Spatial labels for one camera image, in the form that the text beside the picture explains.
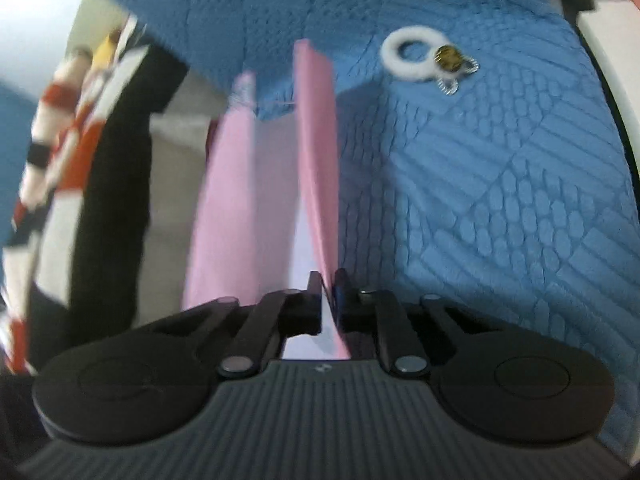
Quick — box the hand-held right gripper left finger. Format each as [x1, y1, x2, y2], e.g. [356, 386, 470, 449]
[140, 271, 323, 378]

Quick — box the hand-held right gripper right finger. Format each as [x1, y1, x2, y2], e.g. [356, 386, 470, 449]
[334, 268, 501, 378]

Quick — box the white hair tie gold charm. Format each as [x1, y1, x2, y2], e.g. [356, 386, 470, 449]
[381, 26, 480, 96]

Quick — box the blue textured chair cover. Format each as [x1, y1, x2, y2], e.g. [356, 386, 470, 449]
[92, 0, 637, 461]

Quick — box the red white black striped blanket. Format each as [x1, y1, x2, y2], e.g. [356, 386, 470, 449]
[0, 15, 188, 376]

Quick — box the yellow plush toy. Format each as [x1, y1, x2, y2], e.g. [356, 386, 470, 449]
[92, 35, 122, 68]

